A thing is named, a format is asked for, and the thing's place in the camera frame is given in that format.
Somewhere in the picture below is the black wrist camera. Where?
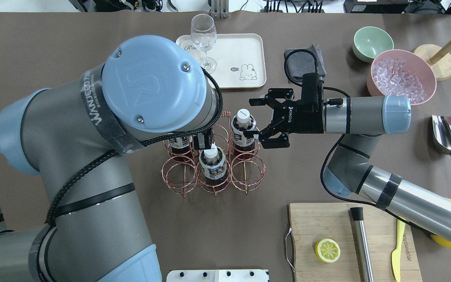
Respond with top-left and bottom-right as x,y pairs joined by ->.
300,72 -> 321,113

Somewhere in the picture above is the half lemon slice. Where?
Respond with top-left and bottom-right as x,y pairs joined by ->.
315,239 -> 341,263

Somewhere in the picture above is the grey folded cloth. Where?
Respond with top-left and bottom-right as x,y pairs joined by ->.
287,44 -> 327,83

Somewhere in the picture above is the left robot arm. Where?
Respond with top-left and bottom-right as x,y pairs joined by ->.
0,34 -> 223,282

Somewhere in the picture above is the aluminium frame post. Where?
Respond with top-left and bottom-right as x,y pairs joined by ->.
208,0 -> 230,18

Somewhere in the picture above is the pink bowl with ice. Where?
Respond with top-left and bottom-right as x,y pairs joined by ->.
367,49 -> 437,105

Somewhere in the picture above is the tea bottle white cap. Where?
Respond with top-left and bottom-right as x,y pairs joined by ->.
231,108 -> 256,160

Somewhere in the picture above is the tea bottle rear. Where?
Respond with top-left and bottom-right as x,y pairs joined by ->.
168,136 -> 193,162

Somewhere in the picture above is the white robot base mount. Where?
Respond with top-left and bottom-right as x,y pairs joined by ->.
166,268 -> 270,282

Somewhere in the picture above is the copper wire bottle basket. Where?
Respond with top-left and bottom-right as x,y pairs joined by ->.
161,110 -> 266,197

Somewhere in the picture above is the yellow lemon lower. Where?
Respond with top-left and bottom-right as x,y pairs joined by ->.
430,198 -> 451,249

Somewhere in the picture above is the yellow plastic knife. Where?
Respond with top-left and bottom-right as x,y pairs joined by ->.
391,219 -> 406,282

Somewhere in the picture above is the wooden mug tree stand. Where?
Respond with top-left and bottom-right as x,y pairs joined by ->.
412,40 -> 451,81

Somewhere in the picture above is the cream serving tray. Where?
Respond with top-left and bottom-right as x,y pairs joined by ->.
175,33 -> 267,90

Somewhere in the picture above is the steel muddler black tip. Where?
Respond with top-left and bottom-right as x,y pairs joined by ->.
350,207 -> 374,282

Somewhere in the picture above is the clear wine glass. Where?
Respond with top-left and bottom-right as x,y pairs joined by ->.
190,14 -> 218,74

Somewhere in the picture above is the tea bottle front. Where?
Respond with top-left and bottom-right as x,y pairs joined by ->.
198,143 -> 229,192

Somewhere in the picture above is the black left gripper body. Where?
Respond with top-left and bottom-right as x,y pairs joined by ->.
193,130 -> 213,150

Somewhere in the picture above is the green ceramic bowl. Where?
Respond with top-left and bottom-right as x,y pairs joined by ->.
352,26 -> 394,63

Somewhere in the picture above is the bamboo cutting board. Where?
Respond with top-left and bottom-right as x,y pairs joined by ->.
284,202 -> 423,282

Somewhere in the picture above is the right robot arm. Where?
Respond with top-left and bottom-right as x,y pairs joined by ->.
245,88 -> 451,242

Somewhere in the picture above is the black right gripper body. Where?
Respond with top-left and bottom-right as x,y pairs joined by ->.
272,99 -> 324,134

